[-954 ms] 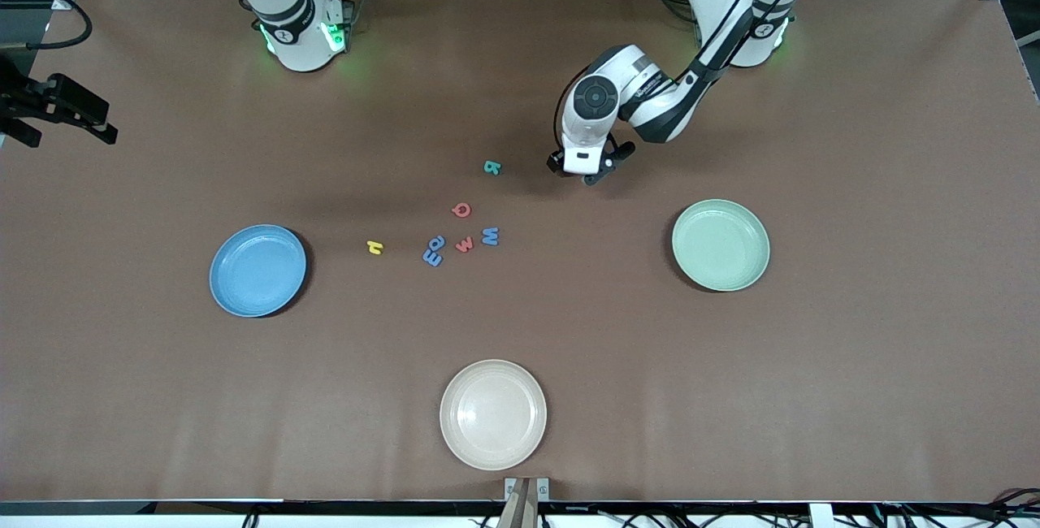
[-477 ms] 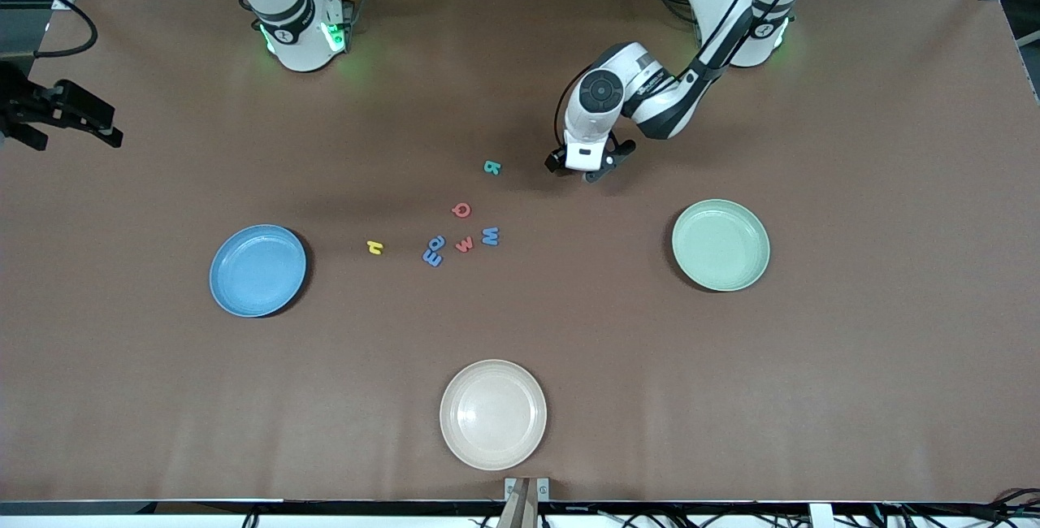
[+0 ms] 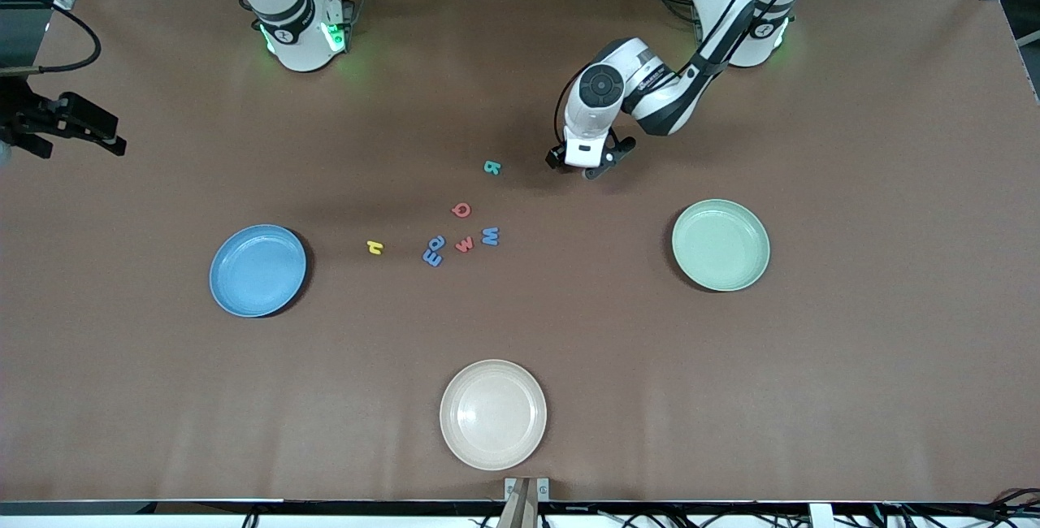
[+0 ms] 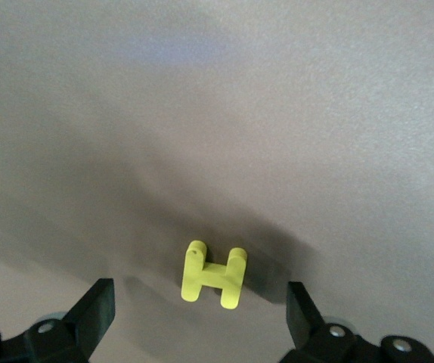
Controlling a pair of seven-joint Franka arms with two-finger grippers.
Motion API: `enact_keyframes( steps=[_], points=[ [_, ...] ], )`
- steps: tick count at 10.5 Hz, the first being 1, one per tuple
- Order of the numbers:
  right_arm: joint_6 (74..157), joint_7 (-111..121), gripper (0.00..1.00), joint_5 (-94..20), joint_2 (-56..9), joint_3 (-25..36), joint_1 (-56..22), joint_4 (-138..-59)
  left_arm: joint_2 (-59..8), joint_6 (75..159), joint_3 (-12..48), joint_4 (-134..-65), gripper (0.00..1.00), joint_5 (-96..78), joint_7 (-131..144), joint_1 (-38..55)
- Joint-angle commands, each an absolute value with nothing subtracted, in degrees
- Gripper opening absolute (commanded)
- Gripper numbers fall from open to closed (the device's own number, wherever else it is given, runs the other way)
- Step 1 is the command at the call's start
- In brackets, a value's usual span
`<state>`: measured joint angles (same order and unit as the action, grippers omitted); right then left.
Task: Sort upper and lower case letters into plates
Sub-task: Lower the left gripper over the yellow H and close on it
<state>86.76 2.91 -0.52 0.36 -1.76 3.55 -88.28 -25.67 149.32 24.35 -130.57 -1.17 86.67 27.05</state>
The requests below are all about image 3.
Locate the red lowercase letter w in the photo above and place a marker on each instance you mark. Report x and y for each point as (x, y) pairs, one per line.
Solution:
(464, 244)

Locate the beige plate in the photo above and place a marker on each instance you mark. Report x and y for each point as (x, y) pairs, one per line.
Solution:
(493, 414)

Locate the pink letter Q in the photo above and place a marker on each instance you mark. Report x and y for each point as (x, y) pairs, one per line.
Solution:
(455, 209)

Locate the blue rounded lowercase letter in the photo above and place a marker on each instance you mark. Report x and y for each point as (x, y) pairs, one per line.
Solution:
(439, 243)

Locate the green plate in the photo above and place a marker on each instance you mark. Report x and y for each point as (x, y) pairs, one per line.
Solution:
(721, 245)

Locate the yellow lowercase foam letter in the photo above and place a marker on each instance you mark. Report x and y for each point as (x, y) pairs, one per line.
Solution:
(374, 247)

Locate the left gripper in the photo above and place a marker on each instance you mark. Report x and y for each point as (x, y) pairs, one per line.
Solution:
(556, 157)

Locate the blue uppercase letter W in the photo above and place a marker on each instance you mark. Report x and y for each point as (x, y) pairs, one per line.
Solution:
(490, 236)

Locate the teal foam letter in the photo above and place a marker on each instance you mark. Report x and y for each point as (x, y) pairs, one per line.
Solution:
(491, 166)

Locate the blue plate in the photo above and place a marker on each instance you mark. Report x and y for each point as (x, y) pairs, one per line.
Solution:
(258, 270)

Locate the brown wooden post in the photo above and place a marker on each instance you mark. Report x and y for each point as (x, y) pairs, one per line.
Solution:
(520, 512)

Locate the blue letter E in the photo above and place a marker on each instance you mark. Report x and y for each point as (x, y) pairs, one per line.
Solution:
(430, 257)

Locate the metal table edge bracket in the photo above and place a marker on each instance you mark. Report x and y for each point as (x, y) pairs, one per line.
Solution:
(543, 489)

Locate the small white block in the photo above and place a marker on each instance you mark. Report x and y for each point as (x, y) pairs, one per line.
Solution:
(821, 515)

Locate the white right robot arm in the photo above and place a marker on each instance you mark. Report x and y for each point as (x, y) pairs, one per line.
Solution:
(292, 24)

